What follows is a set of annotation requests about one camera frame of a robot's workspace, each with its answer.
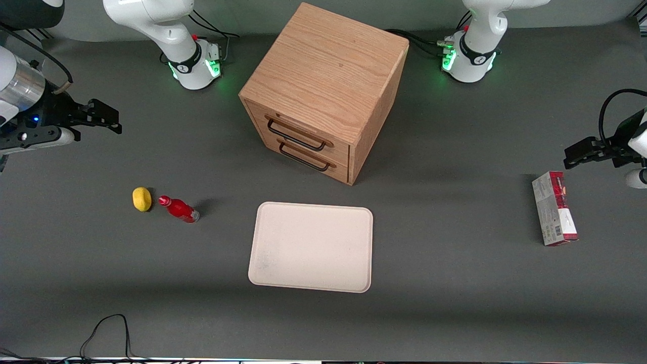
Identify wooden drawer front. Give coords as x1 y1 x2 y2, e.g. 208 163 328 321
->
260 132 350 184
247 100 351 167

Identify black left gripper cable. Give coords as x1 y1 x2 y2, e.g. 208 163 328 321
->
598 88 647 148

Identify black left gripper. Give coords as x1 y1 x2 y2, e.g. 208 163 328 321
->
564 109 646 170

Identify black metal drawer handle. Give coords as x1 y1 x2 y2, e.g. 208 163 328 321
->
266 118 328 152
279 142 332 172

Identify red coke bottle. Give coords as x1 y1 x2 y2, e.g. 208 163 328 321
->
158 196 200 223

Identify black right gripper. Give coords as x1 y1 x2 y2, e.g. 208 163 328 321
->
0 88 123 151

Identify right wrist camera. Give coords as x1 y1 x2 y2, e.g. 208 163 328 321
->
0 126 82 155

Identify black right base cables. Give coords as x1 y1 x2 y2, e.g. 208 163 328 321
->
188 9 241 65

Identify wooden drawer cabinet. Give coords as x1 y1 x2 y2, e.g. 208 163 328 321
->
239 2 410 186

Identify red plaid cardboard box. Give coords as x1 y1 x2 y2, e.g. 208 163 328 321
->
532 171 579 247

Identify yellow lemon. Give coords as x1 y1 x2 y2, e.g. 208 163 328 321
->
132 187 152 212

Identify black base cables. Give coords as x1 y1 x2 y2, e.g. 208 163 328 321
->
387 10 473 57
188 9 241 65

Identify beige plastic tray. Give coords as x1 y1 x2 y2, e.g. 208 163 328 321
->
248 202 374 293

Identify black left base cables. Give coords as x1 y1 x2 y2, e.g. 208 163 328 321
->
387 10 473 57

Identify black looped table cable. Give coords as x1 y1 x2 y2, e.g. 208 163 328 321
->
80 314 134 361

